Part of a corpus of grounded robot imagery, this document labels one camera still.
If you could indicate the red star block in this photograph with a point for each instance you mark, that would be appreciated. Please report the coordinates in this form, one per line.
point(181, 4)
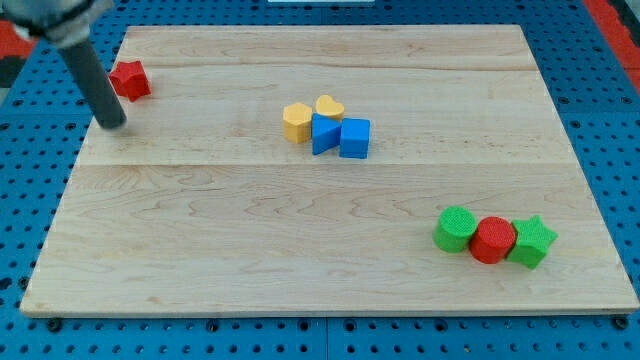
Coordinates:
point(129, 80)

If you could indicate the grey robot arm end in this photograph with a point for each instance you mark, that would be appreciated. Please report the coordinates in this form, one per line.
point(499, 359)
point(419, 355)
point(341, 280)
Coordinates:
point(63, 23)

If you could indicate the yellow heart block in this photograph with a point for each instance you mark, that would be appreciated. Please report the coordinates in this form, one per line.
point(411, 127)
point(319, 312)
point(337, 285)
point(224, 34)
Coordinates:
point(327, 106)

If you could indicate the green star block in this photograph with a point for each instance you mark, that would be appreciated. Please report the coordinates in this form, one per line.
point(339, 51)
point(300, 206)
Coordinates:
point(533, 240)

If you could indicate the blue triangle block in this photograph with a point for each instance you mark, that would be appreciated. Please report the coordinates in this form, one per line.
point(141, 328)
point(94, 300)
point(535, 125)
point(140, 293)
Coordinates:
point(326, 133)

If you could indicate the blue cube block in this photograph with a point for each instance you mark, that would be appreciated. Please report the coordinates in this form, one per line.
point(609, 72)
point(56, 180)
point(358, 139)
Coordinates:
point(354, 138)

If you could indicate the yellow hexagon block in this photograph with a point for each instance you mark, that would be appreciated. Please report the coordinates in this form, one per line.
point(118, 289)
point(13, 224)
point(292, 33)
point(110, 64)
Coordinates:
point(297, 120)

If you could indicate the light wooden board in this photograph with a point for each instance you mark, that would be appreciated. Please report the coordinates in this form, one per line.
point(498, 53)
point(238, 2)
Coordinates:
point(200, 207)

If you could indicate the green cylinder block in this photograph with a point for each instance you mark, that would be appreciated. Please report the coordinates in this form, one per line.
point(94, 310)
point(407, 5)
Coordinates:
point(455, 227)

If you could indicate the red cylinder block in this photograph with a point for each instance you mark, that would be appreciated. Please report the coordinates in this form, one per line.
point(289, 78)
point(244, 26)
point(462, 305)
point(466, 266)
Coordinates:
point(492, 240)

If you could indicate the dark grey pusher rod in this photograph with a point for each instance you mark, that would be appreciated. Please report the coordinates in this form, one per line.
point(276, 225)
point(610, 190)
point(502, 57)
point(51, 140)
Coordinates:
point(94, 84)

